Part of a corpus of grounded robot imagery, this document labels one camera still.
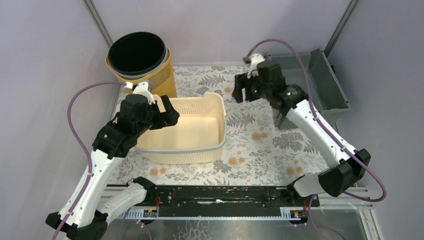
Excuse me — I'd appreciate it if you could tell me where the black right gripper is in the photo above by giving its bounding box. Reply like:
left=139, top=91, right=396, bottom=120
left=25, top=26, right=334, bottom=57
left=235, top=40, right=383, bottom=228
left=231, top=71, right=271, bottom=104

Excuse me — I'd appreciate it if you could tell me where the cream perforated plastic basket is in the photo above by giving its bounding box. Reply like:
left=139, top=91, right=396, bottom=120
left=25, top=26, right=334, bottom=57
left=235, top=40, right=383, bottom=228
left=135, top=92, right=227, bottom=165

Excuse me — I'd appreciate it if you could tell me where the yellow bin with black liner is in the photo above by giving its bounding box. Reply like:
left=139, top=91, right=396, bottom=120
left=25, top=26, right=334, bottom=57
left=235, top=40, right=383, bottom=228
left=105, top=31, right=177, bottom=98

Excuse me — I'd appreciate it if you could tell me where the grey plastic storage bin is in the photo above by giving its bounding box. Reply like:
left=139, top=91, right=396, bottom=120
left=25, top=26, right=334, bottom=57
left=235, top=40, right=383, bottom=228
left=265, top=48, right=351, bottom=129

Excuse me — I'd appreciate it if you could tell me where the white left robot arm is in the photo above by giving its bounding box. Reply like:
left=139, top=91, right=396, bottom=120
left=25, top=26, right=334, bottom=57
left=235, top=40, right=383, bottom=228
left=45, top=94, right=180, bottom=240

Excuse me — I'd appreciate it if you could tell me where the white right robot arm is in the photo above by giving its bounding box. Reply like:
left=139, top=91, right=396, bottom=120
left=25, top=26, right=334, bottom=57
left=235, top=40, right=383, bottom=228
left=232, top=60, right=371, bottom=206

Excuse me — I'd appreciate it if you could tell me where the floral patterned table mat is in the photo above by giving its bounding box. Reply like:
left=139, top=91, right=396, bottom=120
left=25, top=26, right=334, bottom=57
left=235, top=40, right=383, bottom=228
left=109, top=66, right=327, bottom=186

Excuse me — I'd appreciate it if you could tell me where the small circuit board left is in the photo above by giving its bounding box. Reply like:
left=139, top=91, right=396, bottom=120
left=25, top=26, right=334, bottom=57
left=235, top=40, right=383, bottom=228
left=142, top=209, right=158, bottom=218

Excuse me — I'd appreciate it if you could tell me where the small circuit board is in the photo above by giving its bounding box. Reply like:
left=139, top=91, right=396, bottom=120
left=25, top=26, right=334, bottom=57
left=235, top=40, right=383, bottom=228
left=290, top=211, right=302, bottom=219
left=142, top=209, right=158, bottom=218

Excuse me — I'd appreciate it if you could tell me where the small circuit board right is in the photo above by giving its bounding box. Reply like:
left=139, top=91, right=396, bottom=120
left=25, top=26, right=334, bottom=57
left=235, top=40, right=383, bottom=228
left=290, top=211, right=302, bottom=219

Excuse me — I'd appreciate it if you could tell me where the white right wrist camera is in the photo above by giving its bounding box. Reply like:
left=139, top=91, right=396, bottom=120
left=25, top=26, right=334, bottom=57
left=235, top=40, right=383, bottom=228
left=243, top=53, right=266, bottom=79

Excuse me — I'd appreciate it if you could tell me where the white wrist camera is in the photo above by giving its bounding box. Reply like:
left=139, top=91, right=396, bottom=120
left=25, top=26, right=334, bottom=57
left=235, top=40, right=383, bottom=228
left=124, top=80, right=156, bottom=105
left=243, top=53, right=266, bottom=79

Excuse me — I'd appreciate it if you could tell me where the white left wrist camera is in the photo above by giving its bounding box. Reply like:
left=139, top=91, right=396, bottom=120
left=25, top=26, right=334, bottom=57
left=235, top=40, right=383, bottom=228
left=124, top=80, right=156, bottom=105

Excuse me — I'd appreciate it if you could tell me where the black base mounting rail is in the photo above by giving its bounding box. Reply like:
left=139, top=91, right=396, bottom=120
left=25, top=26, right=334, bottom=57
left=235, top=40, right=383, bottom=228
left=136, top=185, right=320, bottom=214

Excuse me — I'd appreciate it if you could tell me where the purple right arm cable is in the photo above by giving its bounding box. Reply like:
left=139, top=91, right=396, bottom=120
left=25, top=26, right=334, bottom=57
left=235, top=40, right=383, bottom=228
left=244, top=38, right=388, bottom=240

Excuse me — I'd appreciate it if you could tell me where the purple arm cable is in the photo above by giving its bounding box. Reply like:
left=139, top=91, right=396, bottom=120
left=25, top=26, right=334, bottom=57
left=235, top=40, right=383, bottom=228
left=244, top=38, right=388, bottom=240
left=51, top=81, right=128, bottom=240

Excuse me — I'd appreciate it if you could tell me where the white slotted cable duct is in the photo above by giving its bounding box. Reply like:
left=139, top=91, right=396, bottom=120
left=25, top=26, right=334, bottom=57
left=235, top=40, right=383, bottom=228
left=117, top=207, right=309, bottom=224

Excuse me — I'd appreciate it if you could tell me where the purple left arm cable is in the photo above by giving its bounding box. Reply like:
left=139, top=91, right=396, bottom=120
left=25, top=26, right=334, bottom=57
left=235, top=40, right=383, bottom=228
left=51, top=81, right=128, bottom=240

